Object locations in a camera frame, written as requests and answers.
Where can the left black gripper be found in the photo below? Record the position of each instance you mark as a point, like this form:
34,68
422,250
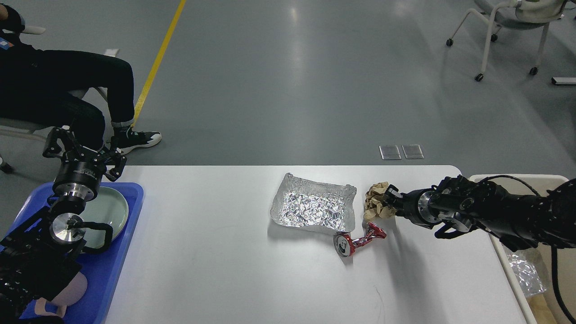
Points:
80,173

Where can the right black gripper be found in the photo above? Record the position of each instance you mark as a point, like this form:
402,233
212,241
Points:
413,206

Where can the brown paper ball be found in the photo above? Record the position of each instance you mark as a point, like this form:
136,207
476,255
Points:
373,203

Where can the mint green plate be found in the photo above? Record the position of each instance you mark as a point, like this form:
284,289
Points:
108,207

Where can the pink mug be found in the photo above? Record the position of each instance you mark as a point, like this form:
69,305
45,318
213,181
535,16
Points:
69,296

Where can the foil tray with paper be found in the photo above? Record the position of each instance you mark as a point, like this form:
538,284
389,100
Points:
529,270

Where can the brown paper bag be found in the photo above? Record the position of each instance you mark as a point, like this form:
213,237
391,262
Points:
540,309

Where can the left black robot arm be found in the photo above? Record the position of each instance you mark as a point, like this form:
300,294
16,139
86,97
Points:
38,259

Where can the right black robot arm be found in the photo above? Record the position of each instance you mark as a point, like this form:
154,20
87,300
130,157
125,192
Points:
519,222

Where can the metal floor plate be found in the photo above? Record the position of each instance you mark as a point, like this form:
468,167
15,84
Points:
413,151
390,152

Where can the seated person in black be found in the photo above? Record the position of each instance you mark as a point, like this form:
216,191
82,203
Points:
36,86

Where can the crushed red soda can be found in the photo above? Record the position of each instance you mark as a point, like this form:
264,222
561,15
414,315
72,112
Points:
345,246

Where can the left white chair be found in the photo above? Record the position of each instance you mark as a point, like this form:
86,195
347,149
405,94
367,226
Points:
27,129

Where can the empty foil tray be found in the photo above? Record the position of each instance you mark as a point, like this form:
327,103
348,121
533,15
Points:
319,207

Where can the white floor tile marker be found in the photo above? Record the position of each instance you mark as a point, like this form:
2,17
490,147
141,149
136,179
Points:
111,52

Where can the beige plastic bin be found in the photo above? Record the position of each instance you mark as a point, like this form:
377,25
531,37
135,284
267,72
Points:
566,257

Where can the white bar on floor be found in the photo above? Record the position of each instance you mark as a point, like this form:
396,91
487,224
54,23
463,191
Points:
563,81

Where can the grey office chair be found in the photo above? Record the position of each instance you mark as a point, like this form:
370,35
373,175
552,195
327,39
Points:
515,15

